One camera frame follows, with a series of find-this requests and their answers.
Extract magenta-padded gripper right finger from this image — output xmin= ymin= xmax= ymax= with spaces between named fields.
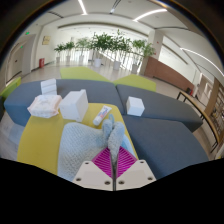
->
xmin=114 ymin=146 xmax=157 ymax=192

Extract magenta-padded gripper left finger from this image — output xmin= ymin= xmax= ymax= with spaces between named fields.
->
xmin=72 ymin=148 xmax=115 ymax=192

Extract light blue towel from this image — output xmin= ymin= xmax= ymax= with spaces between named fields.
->
xmin=57 ymin=113 xmax=138 ymax=183

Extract blue-grey upholstered bench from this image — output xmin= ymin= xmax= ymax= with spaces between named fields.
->
xmin=115 ymin=83 xmax=204 ymax=133
xmin=122 ymin=114 xmax=210 ymax=181
xmin=2 ymin=78 xmax=125 ymax=128

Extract white tube with cap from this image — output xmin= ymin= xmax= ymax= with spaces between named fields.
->
xmin=92 ymin=105 xmax=113 ymax=127

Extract small white box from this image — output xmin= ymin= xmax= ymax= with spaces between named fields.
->
xmin=125 ymin=96 xmax=146 ymax=117

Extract large white box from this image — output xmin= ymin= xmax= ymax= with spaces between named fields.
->
xmin=59 ymin=88 xmax=90 ymax=123

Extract yellow upholstered ottoman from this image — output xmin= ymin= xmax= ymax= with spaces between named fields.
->
xmin=17 ymin=102 xmax=139 ymax=176

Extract wet wipes pack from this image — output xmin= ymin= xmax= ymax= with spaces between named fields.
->
xmin=27 ymin=94 xmax=63 ymax=120

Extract lime green upholstered bench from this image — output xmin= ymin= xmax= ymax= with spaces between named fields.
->
xmin=112 ymin=73 xmax=157 ymax=93
xmin=0 ymin=76 xmax=22 ymax=101
xmin=59 ymin=66 xmax=112 ymax=84

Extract black-framed wooden table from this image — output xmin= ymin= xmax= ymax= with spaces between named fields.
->
xmin=176 ymin=90 xmax=222 ymax=155

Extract stack of white tissues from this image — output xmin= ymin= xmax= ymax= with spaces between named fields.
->
xmin=40 ymin=78 xmax=58 ymax=96

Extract brown wood low partition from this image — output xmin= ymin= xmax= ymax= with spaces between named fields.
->
xmin=143 ymin=56 xmax=195 ymax=93

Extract wooden shelf unit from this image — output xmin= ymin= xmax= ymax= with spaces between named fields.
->
xmin=204 ymin=77 xmax=224 ymax=143

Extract row of potted green plants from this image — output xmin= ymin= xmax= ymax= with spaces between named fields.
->
xmin=54 ymin=29 xmax=156 ymax=75

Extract ceiling strip lights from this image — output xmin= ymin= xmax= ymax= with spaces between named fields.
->
xmin=77 ymin=0 xmax=224 ymax=78

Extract framed wall picture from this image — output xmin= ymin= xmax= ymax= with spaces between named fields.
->
xmin=42 ymin=35 xmax=52 ymax=46

